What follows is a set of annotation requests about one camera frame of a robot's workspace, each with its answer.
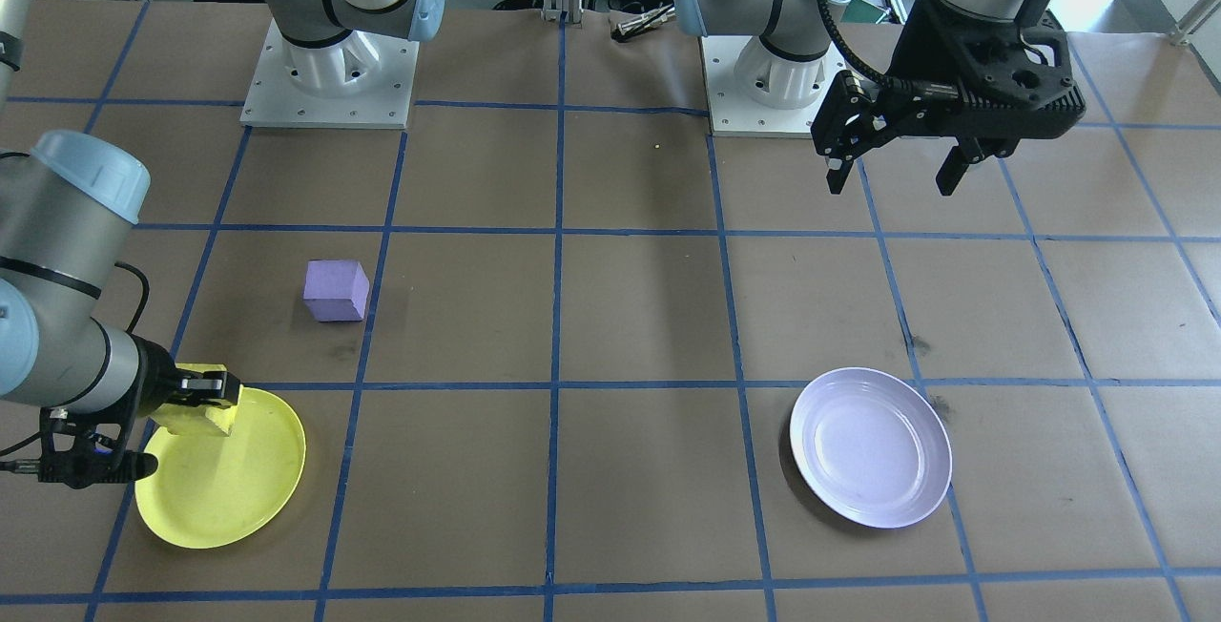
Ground purple plate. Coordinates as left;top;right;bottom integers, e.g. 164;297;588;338
789;367;953;529

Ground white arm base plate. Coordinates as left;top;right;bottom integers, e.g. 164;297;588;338
238;19;421;131
699;31;859;139

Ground yellow foam block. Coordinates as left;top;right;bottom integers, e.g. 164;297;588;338
155;364;239;440

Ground yellow plate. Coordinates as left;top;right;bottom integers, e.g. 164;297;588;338
135;387;307;549

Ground silver metal tool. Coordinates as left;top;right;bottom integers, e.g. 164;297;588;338
613;4;678;43

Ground aluminium profile bar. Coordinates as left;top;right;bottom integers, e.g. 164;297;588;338
1171;2;1221;46

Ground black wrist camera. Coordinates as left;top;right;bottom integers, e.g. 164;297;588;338
954;88;1088;143
36;403;160;491

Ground purple foam block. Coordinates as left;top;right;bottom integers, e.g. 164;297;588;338
303;259;371;322

